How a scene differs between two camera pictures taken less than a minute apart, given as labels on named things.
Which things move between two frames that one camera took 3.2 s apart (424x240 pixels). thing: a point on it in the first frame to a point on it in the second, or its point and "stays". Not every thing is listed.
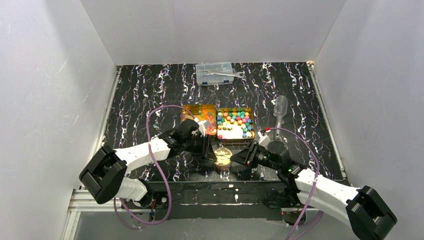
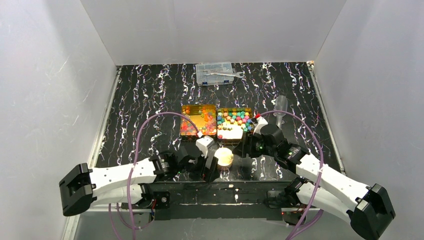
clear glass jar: x=226 y=168 stays
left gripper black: x=205 y=146 to x=203 y=164
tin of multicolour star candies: x=235 y=124 stays
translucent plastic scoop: x=280 y=108 stays
